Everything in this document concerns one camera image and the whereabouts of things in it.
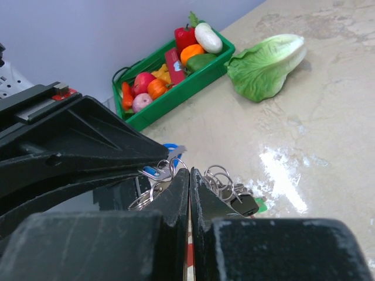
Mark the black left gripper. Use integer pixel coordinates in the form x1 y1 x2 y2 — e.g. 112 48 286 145
1 82 168 234

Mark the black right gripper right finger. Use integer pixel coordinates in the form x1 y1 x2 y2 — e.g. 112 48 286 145
189 167 373 281

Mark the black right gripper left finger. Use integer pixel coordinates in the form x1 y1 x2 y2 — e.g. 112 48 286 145
1 169 189 280

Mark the key bunch with red carabiner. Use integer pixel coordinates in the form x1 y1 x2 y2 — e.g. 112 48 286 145
128 143 268 218

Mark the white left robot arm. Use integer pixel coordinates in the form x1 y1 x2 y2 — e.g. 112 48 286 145
1 60 168 238

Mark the orange toy carrot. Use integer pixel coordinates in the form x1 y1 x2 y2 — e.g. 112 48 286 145
121 81 134 111

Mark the pink toy onion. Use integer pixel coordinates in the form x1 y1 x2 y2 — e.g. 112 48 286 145
132 93 153 113

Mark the red toy apple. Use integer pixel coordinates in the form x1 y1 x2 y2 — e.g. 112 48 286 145
133 72 156 96

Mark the orange toy pumpkin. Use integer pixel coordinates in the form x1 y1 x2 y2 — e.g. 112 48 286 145
147 78 173 100

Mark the yellow toy pepper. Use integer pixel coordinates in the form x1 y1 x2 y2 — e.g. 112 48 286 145
151 64 172 84

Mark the red box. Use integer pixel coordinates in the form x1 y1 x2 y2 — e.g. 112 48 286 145
165 47 185 85

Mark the green plastic basket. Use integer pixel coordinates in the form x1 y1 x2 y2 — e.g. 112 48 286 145
112 32 236 131

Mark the green lettuce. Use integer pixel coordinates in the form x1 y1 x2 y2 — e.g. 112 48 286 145
224 34 307 102

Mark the green toy pepper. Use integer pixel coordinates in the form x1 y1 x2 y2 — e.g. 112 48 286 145
186 53 217 73

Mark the orange toy orange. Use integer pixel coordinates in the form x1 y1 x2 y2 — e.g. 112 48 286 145
180 44 205 66

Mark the white toy radish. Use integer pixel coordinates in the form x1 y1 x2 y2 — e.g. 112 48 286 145
195 22 223 54

